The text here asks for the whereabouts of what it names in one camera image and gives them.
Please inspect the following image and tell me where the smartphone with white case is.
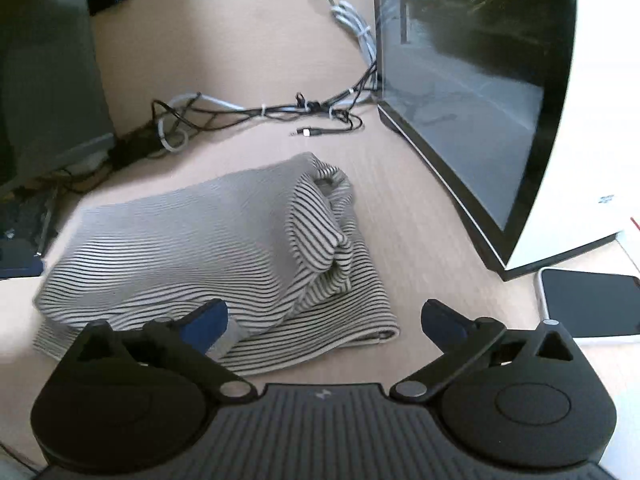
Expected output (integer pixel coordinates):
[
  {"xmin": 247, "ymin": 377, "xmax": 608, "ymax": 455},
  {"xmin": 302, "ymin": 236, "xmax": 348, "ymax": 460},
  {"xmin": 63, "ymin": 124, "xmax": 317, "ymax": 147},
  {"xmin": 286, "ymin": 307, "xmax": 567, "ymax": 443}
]
[{"xmin": 536, "ymin": 268, "xmax": 640, "ymax": 339}]

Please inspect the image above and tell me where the white grey cable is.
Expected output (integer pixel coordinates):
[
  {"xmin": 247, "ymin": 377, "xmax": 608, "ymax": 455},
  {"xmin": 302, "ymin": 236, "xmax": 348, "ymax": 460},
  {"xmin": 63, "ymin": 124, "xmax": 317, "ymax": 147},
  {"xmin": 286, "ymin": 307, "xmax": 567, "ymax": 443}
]
[{"xmin": 156, "ymin": 0, "xmax": 379, "ymax": 154}]

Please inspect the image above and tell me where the black monitor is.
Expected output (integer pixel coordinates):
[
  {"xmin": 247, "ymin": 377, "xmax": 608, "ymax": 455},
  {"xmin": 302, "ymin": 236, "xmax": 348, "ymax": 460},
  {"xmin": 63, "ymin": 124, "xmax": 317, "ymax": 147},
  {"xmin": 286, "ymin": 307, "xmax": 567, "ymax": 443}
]
[
  {"xmin": 0, "ymin": 0, "xmax": 115, "ymax": 192},
  {"xmin": 374, "ymin": 0, "xmax": 576, "ymax": 280}
]

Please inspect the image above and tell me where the left black monitor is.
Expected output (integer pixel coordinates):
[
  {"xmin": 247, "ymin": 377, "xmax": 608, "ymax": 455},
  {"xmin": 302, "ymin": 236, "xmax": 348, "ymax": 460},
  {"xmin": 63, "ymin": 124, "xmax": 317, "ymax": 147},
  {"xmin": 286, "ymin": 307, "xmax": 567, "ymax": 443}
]
[{"xmin": 0, "ymin": 0, "xmax": 115, "ymax": 192}]

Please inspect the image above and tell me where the right black monitor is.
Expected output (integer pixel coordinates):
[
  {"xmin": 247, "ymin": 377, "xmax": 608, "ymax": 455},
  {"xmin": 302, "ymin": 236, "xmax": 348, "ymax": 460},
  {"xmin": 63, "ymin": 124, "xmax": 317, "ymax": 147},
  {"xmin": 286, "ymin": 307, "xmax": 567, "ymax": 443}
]
[{"xmin": 374, "ymin": 0, "xmax": 576, "ymax": 280}]

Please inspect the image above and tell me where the black power adapter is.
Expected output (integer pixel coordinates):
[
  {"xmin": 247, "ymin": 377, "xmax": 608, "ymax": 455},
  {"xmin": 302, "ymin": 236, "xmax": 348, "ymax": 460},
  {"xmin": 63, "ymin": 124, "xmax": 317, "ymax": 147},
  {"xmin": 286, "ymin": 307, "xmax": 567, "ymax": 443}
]
[{"xmin": 107, "ymin": 125, "xmax": 163, "ymax": 171}]

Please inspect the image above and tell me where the black keyboard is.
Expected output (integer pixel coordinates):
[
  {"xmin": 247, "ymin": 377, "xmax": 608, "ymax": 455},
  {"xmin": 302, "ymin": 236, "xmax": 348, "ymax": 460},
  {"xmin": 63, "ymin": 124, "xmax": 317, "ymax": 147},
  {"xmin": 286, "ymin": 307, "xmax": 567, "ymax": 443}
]
[{"xmin": 1, "ymin": 185, "xmax": 60, "ymax": 280}]

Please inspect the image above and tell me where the striped grey white garment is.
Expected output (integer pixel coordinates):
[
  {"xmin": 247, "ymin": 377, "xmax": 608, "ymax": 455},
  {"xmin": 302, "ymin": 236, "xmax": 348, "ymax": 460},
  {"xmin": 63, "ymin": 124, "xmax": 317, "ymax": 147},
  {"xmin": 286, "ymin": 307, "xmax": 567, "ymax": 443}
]
[{"xmin": 34, "ymin": 153, "xmax": 400, "ymax": 376}]

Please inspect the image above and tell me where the black audio jack cable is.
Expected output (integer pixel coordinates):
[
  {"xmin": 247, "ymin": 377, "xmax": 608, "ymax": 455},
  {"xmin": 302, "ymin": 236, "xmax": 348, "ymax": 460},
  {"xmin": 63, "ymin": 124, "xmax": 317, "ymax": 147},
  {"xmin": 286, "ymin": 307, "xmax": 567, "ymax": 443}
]
[{"xmin": 288, "ymin": 109, "xmax": 365, "ymax": 138}]

